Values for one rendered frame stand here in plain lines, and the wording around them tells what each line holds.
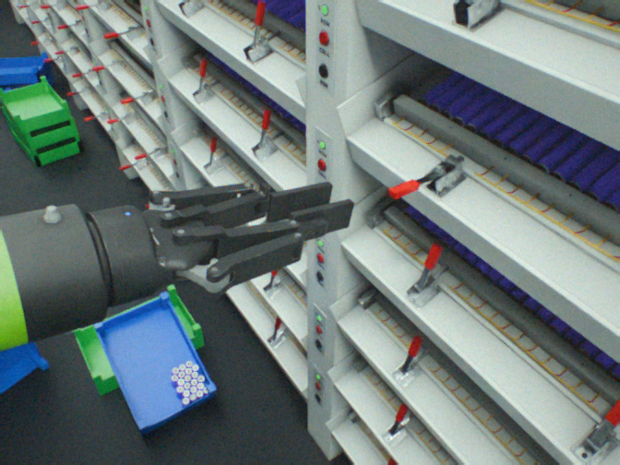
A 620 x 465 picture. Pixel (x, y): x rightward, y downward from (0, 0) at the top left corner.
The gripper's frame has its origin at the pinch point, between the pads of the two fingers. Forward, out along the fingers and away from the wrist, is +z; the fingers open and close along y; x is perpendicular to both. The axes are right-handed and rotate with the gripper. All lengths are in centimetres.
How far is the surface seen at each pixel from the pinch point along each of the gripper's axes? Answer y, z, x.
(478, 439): 14.3, 26.7, -36.7
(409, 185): 0.3, 12.6, 0.5
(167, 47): -86, 20, -13
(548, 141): 5.7, 26.8, 6.4
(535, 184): 8.9, 21.6, 3.8
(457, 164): 1.0, 18.8, 2.4
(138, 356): -64, 4, -87
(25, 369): -83, -21, -99
